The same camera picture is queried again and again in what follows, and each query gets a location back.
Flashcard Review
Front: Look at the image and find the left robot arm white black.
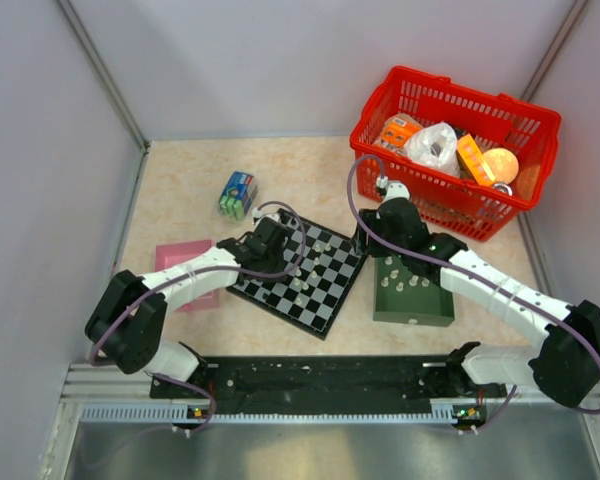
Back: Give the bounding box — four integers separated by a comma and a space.
85, 214, 292, 397

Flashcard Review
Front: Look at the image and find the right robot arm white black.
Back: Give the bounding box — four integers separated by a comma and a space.
351, 196, 600, 415

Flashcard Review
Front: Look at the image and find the black white chess board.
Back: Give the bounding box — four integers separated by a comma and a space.
227, 208, 367, 340

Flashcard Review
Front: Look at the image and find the blue green sponge pack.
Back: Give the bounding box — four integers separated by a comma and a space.
218, 171, 258, 221

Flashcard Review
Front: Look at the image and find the green plastic tray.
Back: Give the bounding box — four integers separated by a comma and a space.
372, 257, 455, 327

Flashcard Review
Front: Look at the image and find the white plastic bag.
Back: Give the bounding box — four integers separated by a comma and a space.
404, 122, 460, 178

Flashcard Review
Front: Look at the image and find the orange box left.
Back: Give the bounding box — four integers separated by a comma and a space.
377, 113, 423, 150

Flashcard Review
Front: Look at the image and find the orange box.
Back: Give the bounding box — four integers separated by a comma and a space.
377, 113, 423, 150
457, 134, 496, 187

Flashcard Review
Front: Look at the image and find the pink plastic tray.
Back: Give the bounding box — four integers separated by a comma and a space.
154, 239, 220, 312

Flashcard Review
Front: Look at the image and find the orange box right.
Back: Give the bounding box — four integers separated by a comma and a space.
457, 134, 496, 187

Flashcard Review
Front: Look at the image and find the red plastic basket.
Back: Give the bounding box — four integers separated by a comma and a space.
350, 66, 561, 241

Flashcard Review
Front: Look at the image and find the orange ball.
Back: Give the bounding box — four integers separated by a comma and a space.
483, 148, 519, 184

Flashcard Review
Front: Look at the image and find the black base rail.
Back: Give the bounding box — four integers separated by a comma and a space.
149, 354, 506, 416

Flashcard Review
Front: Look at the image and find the grey cable duct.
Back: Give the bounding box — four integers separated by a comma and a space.
80, 403, 486, 425

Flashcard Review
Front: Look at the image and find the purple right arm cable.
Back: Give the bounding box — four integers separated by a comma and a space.
346, 153, 600, 436

